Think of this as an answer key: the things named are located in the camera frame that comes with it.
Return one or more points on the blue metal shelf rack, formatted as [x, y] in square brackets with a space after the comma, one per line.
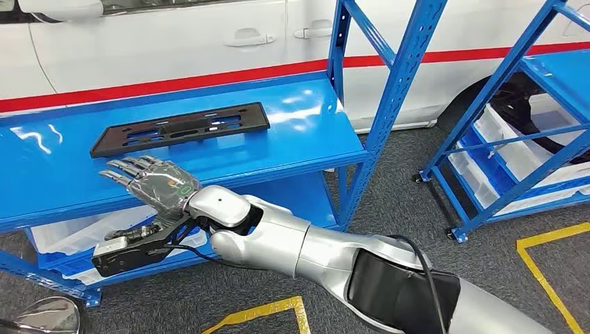
[562, 73]
[276, 138]

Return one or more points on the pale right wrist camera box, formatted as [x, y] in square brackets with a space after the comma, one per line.
[110, 246]

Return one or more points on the yellow floor tape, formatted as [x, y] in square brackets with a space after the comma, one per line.
[530, 258]
[258, 313]

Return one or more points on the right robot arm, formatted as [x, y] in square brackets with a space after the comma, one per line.
[286, 239]

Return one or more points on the white car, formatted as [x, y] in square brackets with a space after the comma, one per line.
[161, 46]

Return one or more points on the white car side mirror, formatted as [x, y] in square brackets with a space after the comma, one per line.
[60, 7]

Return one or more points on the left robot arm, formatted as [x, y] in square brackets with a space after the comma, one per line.
[46, 318]

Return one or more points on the long black plastic part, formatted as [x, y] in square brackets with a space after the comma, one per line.
[256, 115]

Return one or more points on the red barrier belt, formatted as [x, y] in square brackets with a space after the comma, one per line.
[184, 83]

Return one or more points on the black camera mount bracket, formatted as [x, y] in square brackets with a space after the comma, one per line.
[138, 260]

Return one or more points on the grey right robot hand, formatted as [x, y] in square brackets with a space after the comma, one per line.
[161, 189]

